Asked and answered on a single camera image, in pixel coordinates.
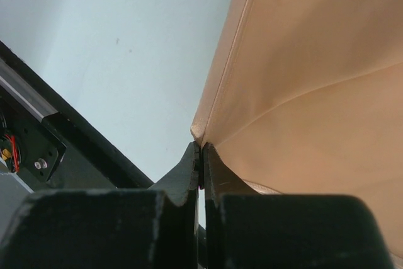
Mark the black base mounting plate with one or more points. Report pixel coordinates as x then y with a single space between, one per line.
48 144

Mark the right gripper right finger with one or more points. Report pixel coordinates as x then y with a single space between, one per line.
246 229

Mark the peach satin napkin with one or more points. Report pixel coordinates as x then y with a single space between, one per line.
305 96

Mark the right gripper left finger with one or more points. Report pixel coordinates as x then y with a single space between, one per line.
121 228

